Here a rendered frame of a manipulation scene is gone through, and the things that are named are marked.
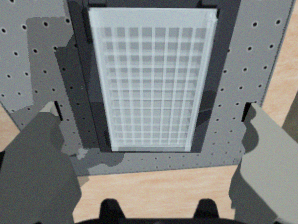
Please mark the clear well plate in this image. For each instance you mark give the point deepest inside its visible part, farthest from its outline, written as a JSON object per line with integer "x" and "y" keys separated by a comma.
{"x": 147, "y": 46}

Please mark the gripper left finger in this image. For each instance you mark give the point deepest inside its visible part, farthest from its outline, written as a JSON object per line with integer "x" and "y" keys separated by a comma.
{"x": 38, "y": 184}

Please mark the grey perforated base plate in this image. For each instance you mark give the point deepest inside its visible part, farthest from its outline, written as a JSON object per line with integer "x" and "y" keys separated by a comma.
{"x": 39, "y": 63}

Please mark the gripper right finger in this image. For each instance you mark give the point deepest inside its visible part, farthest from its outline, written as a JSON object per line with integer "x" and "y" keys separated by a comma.
{"x": 264, "y": 187}

